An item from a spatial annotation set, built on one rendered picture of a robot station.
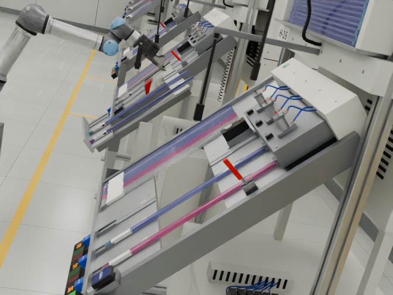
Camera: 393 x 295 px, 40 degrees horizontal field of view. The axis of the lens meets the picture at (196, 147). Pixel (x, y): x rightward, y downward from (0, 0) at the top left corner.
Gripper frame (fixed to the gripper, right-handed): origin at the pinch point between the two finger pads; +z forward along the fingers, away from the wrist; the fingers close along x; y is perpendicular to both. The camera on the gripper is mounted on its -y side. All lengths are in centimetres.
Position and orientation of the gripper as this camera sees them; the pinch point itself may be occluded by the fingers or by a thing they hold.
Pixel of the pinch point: (163, 69)
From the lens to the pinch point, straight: 286.9
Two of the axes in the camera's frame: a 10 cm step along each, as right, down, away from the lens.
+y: 6.7, -7.2, -1.7
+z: 7.4, 6.1, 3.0
